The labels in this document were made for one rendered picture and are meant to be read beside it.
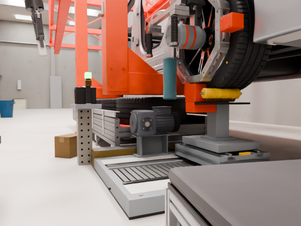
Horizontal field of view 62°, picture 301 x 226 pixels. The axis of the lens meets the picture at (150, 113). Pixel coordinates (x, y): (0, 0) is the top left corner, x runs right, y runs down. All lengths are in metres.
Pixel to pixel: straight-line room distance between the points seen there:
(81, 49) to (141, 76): 2.02
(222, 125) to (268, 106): 4.13
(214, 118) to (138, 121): 0.49
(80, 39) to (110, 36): 1.98
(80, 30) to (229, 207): 3.65
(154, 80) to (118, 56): 0.32
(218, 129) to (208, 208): 1.30
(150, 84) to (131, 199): 1.06
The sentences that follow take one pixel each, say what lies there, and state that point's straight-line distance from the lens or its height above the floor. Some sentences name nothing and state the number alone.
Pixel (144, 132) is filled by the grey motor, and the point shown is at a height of 0.26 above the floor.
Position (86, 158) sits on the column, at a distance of 1.94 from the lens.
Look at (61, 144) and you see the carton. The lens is 2.23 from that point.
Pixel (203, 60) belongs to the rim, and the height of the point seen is 0.72.
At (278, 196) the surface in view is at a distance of 0.37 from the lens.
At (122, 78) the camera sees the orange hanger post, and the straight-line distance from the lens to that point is 1.82.
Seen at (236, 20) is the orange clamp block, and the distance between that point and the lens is 1.33.
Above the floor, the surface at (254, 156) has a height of 0.15.
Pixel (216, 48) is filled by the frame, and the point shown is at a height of 0.74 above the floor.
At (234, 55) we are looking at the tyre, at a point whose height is 0.70.
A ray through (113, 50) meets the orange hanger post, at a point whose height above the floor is 0.83.
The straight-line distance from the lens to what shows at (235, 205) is 0.33.
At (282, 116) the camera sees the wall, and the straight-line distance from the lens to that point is 5.51.
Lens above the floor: 0.46
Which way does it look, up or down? 2 degrees down
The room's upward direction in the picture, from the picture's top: straight up
